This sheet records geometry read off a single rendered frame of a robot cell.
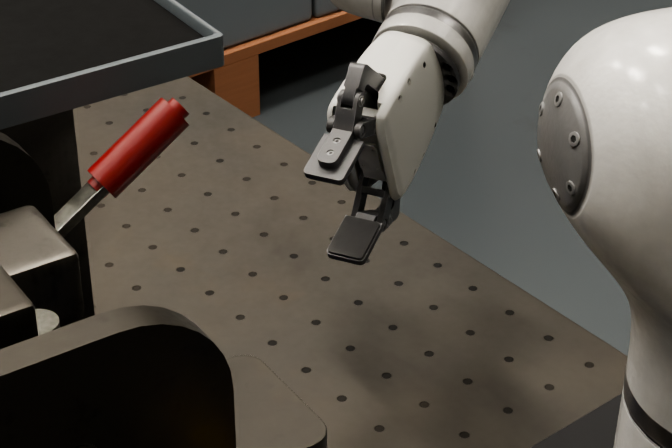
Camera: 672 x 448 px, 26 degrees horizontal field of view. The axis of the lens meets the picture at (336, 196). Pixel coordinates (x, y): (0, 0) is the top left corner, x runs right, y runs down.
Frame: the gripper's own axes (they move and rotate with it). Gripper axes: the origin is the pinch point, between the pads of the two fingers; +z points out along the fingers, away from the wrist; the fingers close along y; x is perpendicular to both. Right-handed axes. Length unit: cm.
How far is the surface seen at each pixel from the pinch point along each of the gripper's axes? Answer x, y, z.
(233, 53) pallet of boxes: -102, -120, -122
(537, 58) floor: -55, -157, -171
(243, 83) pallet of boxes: -101, -128, -121
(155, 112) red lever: 4.5, 31.3, 19.5
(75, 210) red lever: 2.1, 29.1, 24.9
